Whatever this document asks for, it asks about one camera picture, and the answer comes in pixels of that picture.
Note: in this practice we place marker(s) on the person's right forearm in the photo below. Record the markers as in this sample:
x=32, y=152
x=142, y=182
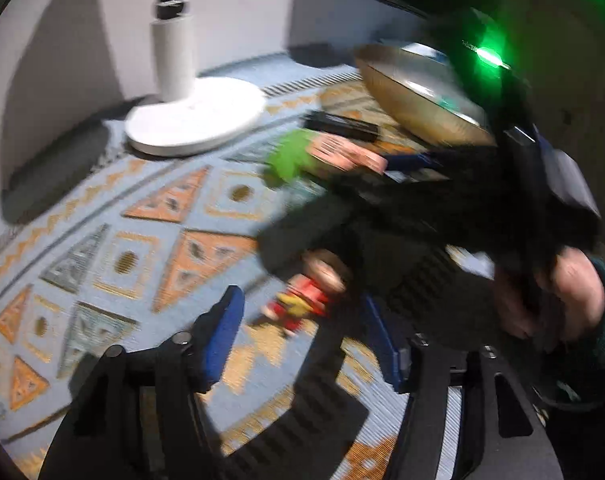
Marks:
x=604, y=345

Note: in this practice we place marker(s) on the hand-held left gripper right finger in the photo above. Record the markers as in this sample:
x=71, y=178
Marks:
x=385, y=350

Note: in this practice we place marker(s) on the green toy figure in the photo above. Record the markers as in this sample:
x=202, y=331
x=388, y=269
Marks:
x=287, y=160

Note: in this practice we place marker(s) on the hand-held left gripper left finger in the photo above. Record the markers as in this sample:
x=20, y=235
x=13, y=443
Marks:
x=222, y=330

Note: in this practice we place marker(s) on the long black box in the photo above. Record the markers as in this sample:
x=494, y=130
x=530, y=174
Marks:
x=342, y=125

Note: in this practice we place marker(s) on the red green-haired toy figure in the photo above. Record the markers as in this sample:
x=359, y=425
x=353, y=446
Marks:
x=302, y=302

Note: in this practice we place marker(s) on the patterned blue table mat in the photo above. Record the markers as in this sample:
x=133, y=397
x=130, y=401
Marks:
x=132, y=210

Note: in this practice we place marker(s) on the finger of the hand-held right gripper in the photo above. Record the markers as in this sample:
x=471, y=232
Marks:
x=302, y=230
x=412, y=161

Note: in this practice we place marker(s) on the person's right hand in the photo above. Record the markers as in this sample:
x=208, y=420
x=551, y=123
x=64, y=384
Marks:
x=572, y=290

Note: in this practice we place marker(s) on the white desk lamp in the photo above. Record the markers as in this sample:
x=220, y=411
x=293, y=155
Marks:
x=197, y=120

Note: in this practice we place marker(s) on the golden metal bowl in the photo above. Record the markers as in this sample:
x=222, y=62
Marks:
x=412, y=90

